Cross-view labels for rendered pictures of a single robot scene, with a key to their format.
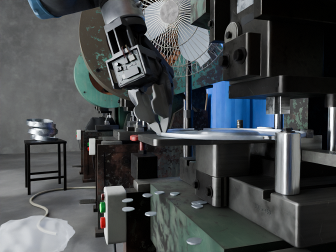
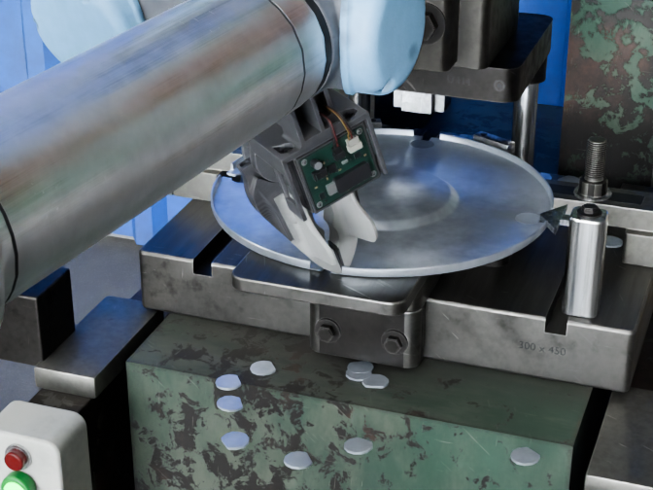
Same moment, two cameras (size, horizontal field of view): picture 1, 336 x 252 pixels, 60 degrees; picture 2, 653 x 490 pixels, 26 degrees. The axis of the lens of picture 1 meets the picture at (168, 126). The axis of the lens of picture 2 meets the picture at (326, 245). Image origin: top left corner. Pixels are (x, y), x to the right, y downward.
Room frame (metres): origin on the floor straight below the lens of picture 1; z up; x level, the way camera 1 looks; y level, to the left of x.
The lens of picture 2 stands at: (-0.03, 0.78, 1.28)
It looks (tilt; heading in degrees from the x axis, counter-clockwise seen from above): 26 degrees down; 307
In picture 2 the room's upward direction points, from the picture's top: straight up
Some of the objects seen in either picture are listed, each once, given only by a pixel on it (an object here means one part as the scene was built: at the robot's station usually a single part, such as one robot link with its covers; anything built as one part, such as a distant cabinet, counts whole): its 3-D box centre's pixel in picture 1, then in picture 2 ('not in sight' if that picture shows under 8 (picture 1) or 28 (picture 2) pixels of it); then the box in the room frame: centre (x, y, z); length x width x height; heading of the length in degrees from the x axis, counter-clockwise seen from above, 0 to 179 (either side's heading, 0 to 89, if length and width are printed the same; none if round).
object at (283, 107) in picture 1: (276, 105); (421, 87); (0.63, -0.23, 0.84); 0.05 x 0.03 x 0.04; 18
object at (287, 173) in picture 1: (287, 160); (585, 259); (0.42, -0.17, 0.75); 0.03 x 0.03 x 0.10; 18
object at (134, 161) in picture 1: (143, 183); (17, 359); (0.86, 0.07, 0.62); 0.10 x 0.06 x 0.20; 18
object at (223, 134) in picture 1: (227, 132); (381, 194); (0.59, -0.12, 0.78); 0.29 x 0.29 x 0.01
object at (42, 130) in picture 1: (44, 153); not in sight; (3.28, 1.40, 0.40); 0.45 x 0.40 x 0.79; 30
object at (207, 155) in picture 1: (205, 166); (363, 289); (0.58, -0.08, 0.72); 0.25 x 0.14 x 0.14; 108
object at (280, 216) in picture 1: (279, 181); (419, 247); (0.63, -0.24, 0.68); 0.45 x 0.30 x 0.06; 18
